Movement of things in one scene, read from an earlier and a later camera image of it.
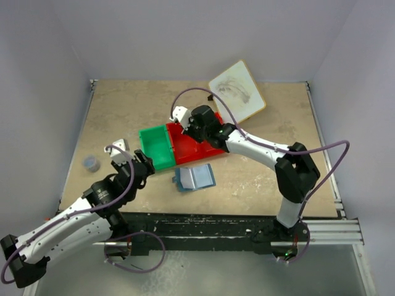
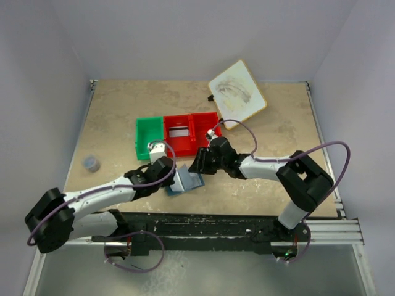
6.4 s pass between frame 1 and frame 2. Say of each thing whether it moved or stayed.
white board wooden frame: stayed
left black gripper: moved
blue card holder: moved
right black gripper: moved
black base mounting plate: stayed
